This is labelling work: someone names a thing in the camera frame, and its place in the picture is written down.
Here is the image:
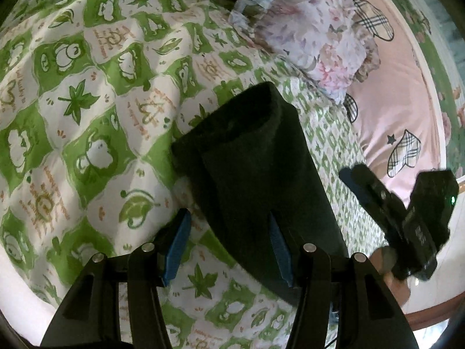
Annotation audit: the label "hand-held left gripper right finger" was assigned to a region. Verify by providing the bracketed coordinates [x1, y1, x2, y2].
[268, 213, 419, 349]

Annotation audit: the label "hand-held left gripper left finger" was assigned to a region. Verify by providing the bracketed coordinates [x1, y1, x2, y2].
[40, 209, 192, 349]

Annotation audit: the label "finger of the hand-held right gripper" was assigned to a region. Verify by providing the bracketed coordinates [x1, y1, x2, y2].
[349, 163, 409, 213]
[339, 169, 391, 231]

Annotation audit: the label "black pants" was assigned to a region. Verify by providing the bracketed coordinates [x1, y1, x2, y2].
[171, 82, 350, 308]

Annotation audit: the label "person's right hand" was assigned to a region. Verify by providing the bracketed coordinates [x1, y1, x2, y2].
[370, 246, 412, 304]

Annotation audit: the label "green and white printed bedsheet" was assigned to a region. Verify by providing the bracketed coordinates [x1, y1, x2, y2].
[0, 0, 368, 349]

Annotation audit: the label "pastel floral ruffled cloth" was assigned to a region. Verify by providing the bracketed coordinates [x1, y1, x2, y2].
[229, 0, 382, 105]

